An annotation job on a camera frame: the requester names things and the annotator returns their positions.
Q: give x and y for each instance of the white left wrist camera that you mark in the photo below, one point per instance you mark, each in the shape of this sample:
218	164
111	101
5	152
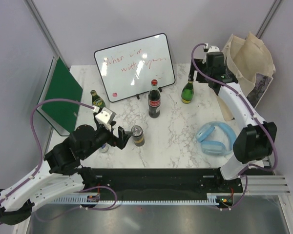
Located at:
104	116

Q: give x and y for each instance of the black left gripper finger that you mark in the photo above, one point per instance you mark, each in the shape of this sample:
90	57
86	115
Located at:
122	143
121	133

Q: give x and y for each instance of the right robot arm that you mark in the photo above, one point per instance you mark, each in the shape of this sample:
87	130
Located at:
254	146

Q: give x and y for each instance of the green bottle far left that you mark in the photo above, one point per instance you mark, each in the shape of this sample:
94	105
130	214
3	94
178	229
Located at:
97	100

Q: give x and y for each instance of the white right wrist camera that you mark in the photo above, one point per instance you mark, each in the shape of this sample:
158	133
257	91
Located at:
208	48

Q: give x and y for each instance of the white slotted cable duct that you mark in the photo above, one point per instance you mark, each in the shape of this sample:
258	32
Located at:
102	199

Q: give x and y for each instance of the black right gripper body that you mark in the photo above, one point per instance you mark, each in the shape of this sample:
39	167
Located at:
201	63

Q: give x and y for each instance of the whiteboard with red writing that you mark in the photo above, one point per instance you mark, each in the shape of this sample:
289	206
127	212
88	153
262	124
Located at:
127	69

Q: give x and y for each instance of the green bottle yellow label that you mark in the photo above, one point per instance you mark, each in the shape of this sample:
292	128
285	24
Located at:
187	92

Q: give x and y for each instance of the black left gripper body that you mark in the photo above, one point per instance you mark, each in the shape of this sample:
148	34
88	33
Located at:
104	135

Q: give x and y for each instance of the cola glass bottle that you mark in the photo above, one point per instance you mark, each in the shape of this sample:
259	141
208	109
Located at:
154	100

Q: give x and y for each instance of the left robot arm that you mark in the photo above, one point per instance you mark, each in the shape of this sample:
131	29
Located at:
58	173

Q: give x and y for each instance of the small white blue can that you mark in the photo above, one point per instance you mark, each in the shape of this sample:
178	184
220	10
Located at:
104	148

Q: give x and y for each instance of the aluminium extrusion rail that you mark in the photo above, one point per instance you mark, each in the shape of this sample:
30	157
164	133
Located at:
267	185

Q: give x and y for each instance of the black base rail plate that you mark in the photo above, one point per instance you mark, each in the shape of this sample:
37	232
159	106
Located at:
163	183

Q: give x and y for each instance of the light blue headphones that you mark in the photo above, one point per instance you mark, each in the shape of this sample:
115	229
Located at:
212	147

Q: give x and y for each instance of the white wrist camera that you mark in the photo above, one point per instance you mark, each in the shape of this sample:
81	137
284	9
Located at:
208	48
104	116

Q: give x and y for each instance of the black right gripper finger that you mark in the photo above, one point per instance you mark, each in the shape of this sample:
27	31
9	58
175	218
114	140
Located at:
199	76
192	70

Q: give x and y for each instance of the dark beverage can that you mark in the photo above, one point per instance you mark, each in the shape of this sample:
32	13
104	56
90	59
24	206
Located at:
138	135

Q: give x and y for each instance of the beige canvas tote bag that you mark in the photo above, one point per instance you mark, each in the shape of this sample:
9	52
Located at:
250	61

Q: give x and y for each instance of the green binder folder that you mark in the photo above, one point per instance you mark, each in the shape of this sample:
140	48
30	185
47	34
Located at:
60	83

